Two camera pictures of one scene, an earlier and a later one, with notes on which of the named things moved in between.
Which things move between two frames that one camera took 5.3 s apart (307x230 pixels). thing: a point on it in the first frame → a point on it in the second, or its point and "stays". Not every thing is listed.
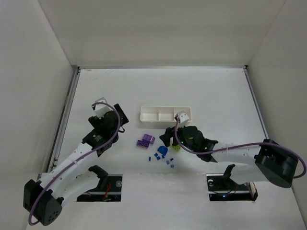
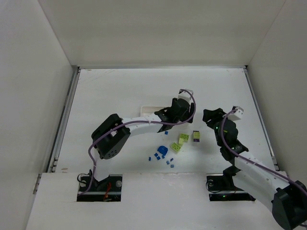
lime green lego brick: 176,147 stays
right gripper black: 168,135 → 214,117
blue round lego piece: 162,150 stays
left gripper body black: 120,115 → 168,114
